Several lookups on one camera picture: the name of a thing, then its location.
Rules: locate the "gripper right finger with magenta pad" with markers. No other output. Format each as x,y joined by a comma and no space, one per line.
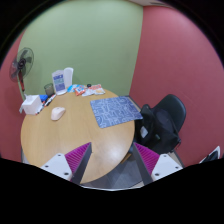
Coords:
153,166

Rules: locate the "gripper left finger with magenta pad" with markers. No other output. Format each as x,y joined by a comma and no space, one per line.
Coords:
70,166

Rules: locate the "beige computer mouse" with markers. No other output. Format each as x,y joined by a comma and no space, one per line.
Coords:
57,113

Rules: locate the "blue patterned mouse pad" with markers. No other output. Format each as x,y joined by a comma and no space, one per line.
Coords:
114,111

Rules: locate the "black backpack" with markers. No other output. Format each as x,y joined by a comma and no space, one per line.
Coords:
144,127

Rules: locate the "black office chair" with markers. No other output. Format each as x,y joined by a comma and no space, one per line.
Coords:
170,114

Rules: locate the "white device at right edge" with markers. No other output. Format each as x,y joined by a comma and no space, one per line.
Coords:
214,155

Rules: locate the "black marker pen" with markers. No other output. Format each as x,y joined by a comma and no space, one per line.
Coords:
50,100

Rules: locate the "white tissue box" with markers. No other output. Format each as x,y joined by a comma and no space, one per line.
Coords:
32,104

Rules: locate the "blue object behind tissue box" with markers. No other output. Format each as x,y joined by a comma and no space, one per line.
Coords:
43,98

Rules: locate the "orange snack packet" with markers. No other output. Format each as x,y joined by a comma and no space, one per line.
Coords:
79,90

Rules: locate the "white snack packet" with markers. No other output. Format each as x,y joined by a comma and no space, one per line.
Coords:
94,90

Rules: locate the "blue snack packet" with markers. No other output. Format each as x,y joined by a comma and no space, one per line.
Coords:
71,88

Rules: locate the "dark green cup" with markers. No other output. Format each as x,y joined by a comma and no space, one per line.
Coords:
49,89

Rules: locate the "blue sign in acrylic stand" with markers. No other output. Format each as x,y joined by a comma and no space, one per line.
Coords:
58,82

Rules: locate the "white plastic container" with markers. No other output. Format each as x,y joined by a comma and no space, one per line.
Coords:
68,74

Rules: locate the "black standing fan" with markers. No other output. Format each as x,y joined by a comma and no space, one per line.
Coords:
21,66

